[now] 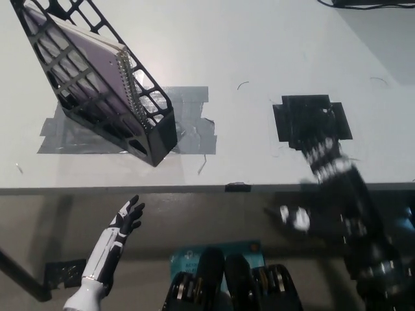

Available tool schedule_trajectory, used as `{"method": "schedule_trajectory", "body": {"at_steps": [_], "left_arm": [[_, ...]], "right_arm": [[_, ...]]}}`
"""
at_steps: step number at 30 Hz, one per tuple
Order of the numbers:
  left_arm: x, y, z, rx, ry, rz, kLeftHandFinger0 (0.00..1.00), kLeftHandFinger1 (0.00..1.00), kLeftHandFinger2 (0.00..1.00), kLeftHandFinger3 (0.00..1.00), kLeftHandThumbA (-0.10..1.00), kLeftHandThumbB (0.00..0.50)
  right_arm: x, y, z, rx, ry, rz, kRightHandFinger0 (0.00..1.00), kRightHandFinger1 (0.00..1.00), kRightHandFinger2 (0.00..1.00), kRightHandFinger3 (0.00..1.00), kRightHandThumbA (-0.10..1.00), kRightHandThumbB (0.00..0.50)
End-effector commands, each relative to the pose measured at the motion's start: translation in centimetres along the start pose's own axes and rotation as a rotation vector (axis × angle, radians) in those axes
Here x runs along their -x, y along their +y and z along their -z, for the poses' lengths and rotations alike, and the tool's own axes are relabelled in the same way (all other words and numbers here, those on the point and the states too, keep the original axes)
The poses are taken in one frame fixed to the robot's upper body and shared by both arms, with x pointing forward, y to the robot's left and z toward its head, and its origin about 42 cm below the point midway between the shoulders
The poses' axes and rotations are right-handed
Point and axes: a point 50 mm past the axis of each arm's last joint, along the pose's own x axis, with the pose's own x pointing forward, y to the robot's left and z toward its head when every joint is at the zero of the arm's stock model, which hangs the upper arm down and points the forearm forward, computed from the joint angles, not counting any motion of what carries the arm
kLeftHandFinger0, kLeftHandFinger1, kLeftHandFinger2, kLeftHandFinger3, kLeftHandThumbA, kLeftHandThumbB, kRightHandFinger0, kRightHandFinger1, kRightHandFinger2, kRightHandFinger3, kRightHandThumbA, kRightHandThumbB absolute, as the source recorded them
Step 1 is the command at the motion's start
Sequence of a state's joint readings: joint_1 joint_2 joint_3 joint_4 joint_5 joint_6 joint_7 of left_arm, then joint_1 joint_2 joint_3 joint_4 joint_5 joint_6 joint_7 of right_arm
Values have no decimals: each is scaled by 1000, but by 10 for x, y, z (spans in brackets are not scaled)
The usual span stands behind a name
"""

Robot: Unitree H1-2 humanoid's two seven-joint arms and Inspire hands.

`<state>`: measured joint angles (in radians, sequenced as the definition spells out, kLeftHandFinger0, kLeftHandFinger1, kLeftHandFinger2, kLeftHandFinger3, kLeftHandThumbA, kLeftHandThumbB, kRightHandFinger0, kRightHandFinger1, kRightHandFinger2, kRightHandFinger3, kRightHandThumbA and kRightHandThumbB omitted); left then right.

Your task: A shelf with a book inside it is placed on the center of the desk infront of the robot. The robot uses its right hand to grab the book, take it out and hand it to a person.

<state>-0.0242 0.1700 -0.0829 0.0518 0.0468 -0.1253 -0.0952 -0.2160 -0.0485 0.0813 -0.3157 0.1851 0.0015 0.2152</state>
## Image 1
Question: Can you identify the black cable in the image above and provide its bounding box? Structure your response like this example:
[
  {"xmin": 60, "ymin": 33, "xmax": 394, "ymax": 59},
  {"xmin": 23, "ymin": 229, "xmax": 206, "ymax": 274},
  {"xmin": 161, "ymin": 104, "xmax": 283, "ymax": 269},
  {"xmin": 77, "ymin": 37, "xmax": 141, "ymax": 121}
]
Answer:
[{"xmin": 316, "ymin": 0, "xmax": 415, "ymax": 10}]

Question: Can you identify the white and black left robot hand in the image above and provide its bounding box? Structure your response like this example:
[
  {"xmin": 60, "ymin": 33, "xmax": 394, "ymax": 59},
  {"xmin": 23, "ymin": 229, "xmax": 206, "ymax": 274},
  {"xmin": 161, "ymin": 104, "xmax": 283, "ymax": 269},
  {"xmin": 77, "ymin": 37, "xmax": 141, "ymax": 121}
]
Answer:
[{"xmin": 80, "ymin": 194, "xmax": 146, "ymax": 288}]

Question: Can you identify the teal printed box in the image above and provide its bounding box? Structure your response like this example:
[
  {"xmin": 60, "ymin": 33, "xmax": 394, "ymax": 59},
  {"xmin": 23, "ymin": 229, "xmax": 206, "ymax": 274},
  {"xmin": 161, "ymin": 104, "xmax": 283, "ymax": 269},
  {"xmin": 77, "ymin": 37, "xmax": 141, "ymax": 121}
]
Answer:
[{"xmin": 169, "ymin": 239, "xmax": 267, "ymax": 286}]

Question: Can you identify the grey duct tape patch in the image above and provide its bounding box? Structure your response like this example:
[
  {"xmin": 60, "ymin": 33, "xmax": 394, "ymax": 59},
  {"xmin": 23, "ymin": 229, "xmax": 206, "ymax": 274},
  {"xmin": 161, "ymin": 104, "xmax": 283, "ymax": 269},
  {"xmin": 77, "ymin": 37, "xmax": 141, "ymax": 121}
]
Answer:
[{"xmin": 37, "ymin": 86, "xmax": 217, "ymax": 156}]

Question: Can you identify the purple spiral-bound notebook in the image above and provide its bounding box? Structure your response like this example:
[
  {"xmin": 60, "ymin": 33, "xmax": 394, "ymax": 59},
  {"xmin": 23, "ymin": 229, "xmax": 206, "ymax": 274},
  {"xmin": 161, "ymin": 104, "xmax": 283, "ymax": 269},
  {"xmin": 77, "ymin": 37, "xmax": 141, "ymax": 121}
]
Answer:
[{"xmin": 22, "ymin": 3, "xmax": 150, "ymax": 130}]

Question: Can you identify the black tape square patch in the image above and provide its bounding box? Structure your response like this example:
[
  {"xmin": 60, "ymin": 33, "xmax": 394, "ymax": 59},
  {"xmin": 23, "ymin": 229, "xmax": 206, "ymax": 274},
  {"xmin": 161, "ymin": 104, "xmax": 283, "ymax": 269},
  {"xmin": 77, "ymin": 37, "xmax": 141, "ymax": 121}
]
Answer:
[{"xmin": 272, "ymin": 94, "xmax": 353, "ymax": 150}]

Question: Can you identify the black plastic lattice file shelf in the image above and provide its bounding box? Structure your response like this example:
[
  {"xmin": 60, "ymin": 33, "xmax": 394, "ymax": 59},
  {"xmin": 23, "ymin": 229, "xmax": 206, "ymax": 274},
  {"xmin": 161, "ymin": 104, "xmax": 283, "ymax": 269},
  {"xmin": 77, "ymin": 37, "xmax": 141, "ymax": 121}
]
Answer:
[{"xmin": 9, "ymin": 0, "xmax": 178, "ymax": 168}]

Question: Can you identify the small black tape strip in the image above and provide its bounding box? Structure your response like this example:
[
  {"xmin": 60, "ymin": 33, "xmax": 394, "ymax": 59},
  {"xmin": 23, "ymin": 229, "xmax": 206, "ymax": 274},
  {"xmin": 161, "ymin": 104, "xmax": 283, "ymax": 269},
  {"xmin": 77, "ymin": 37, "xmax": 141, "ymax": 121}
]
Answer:
[{"xmin": 224, "ymin": 182, "xmax": 253, "ymax": 192}]

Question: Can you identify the black metal table leg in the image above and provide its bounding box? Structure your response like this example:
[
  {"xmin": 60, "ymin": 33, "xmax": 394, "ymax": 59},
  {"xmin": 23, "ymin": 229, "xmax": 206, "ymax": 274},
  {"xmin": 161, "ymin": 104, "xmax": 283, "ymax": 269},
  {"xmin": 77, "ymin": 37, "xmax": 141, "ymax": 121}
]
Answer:
[{"xmin": 0, "ymin": 249, "xmax": 53, "ymax": 303}]

